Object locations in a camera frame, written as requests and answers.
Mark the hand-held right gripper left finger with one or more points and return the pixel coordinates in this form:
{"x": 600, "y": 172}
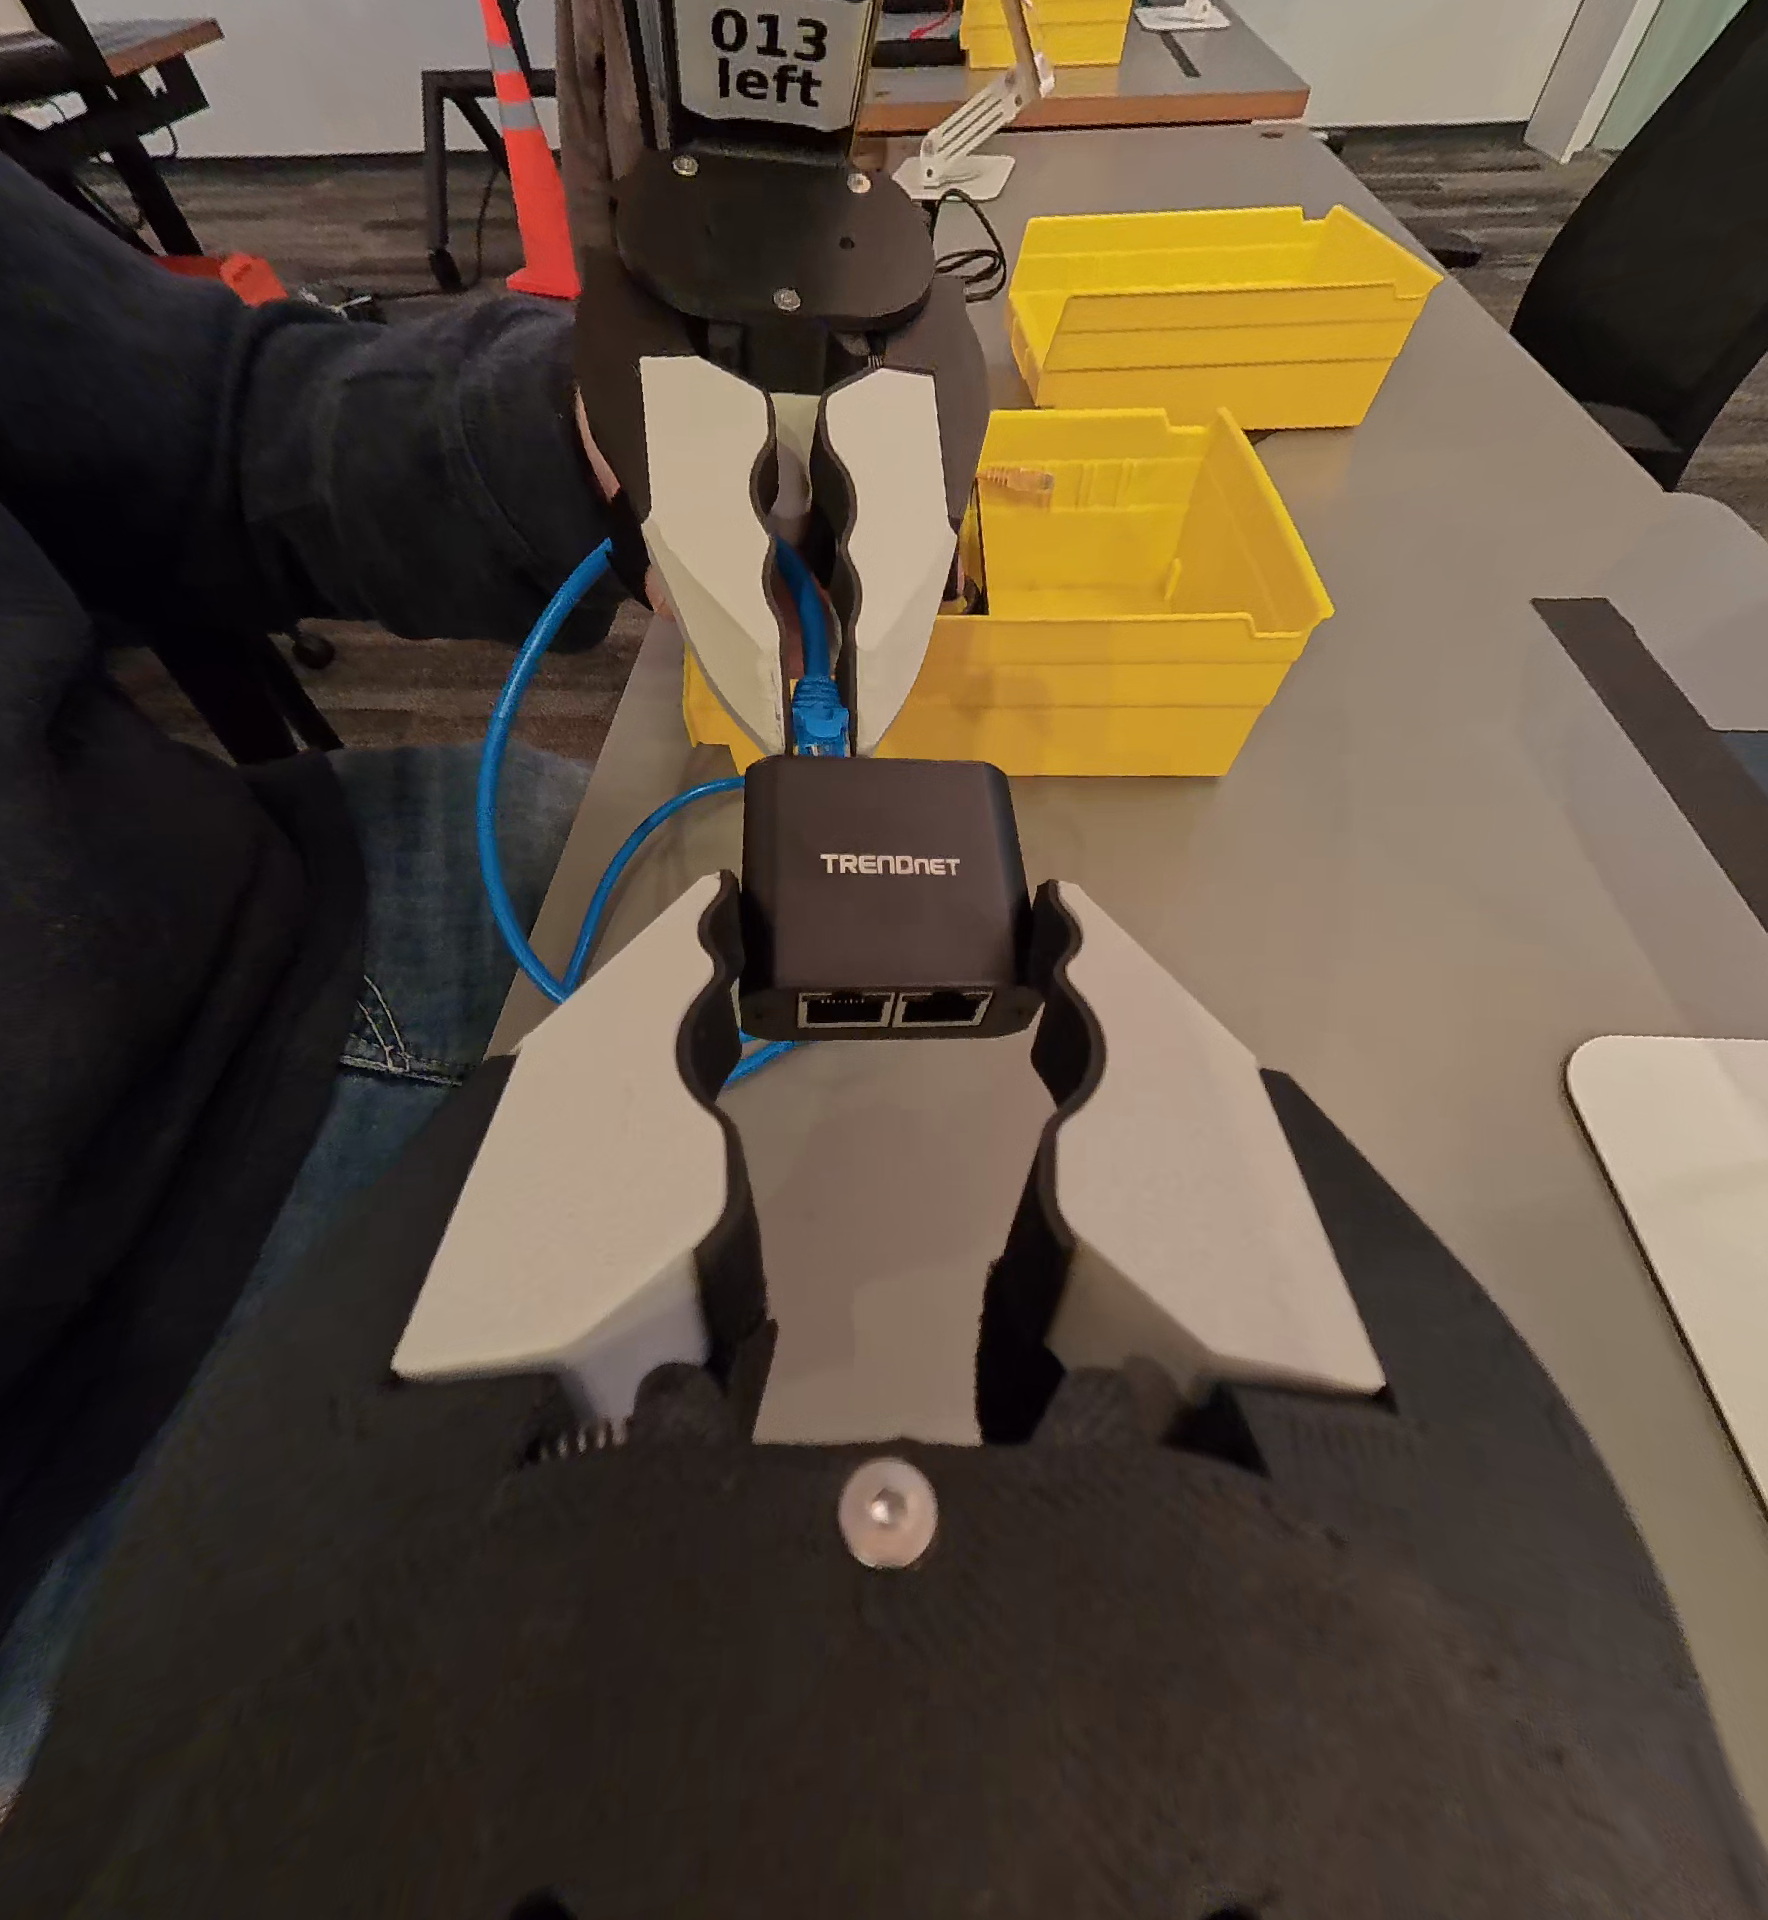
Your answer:
{"x": 569, "y": 1200}

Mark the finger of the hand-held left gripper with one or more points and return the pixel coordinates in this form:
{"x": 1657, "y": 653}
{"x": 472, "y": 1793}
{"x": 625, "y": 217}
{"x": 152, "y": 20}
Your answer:
{"x": 702, "y": 526}
{"x": 899, "y": 510}

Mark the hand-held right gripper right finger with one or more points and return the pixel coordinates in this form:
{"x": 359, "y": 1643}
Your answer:
{"x": 1197, "y": 1215}

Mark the small yellow bin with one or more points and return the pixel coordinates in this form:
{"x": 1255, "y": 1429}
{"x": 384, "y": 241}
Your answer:
{"x": 1079, "y": 31}
{"x": 1125, "y": 675}

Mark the black network switch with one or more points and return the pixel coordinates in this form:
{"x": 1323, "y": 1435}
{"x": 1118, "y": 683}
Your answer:
{"x": 885, "y": 915}

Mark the person's left forearm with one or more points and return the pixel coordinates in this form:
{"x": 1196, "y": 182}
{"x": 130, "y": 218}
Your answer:
{"x": 404, "y": 450}

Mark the person's left hand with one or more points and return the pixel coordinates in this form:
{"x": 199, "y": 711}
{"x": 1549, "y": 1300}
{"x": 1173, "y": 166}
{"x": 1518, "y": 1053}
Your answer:
{"x": 657, "y": 592}

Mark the tilted tablet stand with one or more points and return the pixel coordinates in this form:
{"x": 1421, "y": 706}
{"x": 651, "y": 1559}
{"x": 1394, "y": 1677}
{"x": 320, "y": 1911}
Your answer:
{"x": 960, "y": 168}
{"x": 1183, "y": 12}

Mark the orange traffic cone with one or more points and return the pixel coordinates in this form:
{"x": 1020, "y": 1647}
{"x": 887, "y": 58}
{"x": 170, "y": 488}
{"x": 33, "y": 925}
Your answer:
{"x": 531, "y": 180}

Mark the wide shallow yellow bin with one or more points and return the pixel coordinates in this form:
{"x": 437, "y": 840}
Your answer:
{"x": 1215, "y": 360}

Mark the wooden top desk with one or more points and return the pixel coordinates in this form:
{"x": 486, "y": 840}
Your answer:
{"x": 1215, "y": 90}

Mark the red tool bag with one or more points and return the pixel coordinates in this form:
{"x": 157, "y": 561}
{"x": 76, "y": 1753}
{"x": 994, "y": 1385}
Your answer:
{"x": 247, "y": 278}

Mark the dark wooden bench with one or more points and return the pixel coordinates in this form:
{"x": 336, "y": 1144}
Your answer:
{"x": 118, "y": 36}

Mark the black office chair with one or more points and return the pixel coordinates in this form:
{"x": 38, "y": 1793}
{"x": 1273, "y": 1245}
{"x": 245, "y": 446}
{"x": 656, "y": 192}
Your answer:
{"x": 1694, "y": 270}

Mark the black metal frame table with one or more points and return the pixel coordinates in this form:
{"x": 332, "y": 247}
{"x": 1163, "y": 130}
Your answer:
{"x": 437, "y": 166}

